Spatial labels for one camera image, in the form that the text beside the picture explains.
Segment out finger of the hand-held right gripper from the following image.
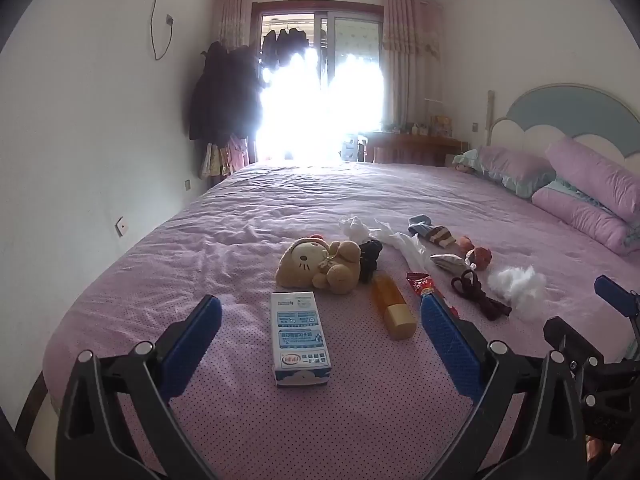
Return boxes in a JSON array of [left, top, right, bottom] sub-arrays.
[[594, 275, 640, 321], [543, 316, 608, 376]]

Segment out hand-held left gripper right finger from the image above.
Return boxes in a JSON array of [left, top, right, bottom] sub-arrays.
[[419, 291, 588, 480]]

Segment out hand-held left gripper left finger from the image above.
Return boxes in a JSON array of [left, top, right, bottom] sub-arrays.
[[55, 294, 223, 480]]

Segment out black hair scrunchie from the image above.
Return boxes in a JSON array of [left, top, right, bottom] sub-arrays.
[[359, 240, 384, 283]]

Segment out brown cat plush toy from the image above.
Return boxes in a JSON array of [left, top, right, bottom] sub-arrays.
[[276, 234, 362, 295]]

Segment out red snack wrapper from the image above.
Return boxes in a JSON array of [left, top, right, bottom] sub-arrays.
[[406, 272, 458, 318]]

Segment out white cotton wad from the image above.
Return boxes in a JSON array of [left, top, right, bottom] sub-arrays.
[[487, 266, 548, 321]]

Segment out orange bottle with gold cap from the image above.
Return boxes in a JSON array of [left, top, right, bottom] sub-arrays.
[[371, 272, 417, 341]]

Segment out small grey pouch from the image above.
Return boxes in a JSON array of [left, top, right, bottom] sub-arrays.
[[430, 253, 467, 275]]

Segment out purple pillow with green ruffle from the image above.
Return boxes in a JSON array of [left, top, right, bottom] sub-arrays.
[[531, 182, 640, 256], [475, 146, 557, 197]]

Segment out small orange doll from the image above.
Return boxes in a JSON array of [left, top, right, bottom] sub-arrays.
[[459, 236, 493, 271]]

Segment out white crumpled cloth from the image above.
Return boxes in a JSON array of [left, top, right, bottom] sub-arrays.
[[372, 219, 436, 273]]

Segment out white and blue milk carton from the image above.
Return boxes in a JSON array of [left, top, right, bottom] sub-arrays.
[[270, 291, 332, 389]]

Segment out striped sock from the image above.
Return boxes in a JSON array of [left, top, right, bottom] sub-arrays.
[[408, 216, 457, 248]]

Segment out large purple pillow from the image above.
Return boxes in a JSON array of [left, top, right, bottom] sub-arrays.
[[545, 136, 640, 223]]

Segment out bed with purple sheet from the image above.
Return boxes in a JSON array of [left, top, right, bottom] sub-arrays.
[[42, 160, 640, 480]]

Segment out crumpled white tissue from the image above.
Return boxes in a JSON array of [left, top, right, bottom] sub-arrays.
[[340, 216, 371, 243]]

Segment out colourful hanging clothes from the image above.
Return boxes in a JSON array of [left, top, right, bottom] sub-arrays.
[[200, 135, 251, 178]]

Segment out blue and white headboard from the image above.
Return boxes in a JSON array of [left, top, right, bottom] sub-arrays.
[[487, 83, 640, 171]]

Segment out wooden desk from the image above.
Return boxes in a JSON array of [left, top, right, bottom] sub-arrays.
[[360, 130, 468, 167]]

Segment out dark hanging coats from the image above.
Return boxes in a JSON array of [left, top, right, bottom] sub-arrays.
[[187, 40, 263, 141]]

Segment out pink curtain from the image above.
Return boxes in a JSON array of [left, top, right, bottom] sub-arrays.
[[212, 0, 249, 51], [382, 0, 443, 128]]

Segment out wooden sliding balcony door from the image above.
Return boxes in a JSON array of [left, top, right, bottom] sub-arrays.
[[255, 2, 386, 163]]

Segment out dark clothes on rail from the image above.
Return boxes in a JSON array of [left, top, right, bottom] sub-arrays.
[[261, 27, 308, 68]]

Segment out air conditioner power cable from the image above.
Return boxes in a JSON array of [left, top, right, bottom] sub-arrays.
[[150, 0, 175, 61]]

